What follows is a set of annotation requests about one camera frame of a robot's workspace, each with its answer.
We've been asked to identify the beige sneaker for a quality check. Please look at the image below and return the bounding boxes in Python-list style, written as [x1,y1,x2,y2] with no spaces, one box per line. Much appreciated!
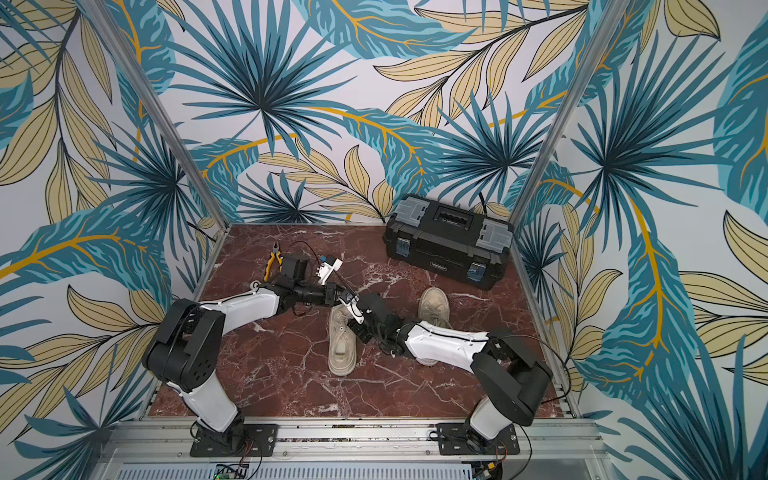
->
[328,305,357,377]
[417,287,451,329]

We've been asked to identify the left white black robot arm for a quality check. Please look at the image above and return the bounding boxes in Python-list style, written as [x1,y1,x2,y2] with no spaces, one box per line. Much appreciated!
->
[141,256,343,434]

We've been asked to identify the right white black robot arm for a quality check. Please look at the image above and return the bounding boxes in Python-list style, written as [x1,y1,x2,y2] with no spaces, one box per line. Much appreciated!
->
[340,293,552,441]

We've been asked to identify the black grey toolbox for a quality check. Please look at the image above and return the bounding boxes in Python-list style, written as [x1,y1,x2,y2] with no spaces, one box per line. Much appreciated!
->
[383,195,513,291]

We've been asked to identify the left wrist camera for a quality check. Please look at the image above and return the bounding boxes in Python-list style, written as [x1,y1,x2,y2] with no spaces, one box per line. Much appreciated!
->
[317,256,343,285]

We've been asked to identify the yellow handled pliers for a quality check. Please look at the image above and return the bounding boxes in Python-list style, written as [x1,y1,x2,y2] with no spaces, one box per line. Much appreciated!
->
[263,242,283,282]

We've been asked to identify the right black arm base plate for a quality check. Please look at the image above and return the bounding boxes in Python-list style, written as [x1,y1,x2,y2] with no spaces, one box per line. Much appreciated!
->
[428,422,520,457]

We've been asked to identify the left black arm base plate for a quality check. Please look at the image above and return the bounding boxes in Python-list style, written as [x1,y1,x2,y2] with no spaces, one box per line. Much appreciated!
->
[190,424,278,458]

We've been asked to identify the aluminium front rail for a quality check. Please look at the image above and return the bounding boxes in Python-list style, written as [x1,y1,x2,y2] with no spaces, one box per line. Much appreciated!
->
[90,417,618,479]

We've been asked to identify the left aluminium corner post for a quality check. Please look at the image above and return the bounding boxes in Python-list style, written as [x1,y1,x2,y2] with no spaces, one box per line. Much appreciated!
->
[80,0,230,231]

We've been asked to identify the aluminium corner post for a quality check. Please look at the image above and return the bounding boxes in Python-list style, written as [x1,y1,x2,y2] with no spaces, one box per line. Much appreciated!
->
[80,0,230,231]
[509,1,629,232]

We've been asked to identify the right aluminium corner post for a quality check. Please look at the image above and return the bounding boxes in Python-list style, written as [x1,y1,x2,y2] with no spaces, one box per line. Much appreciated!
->
[509,1,629,232]

